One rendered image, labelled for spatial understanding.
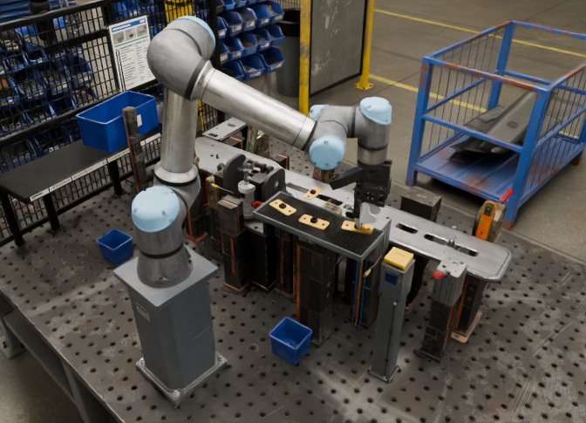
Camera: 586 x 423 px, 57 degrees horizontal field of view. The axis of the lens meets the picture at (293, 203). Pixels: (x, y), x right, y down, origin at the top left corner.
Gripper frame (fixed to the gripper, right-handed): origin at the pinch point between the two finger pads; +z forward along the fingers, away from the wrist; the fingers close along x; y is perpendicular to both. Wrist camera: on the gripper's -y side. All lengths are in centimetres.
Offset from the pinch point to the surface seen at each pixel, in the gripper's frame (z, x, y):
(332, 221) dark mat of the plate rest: 5.5, 5.4, -8.6
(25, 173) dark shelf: 18, 12, -131
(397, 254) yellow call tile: 5.5, -3.2, 12.0
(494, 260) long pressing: 22, 24, 38
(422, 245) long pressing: 21.5, 24.1, 16.4
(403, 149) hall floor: 121, 276, -26
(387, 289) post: 15.4, -6.9, 11.1
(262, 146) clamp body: 22, 69, -59
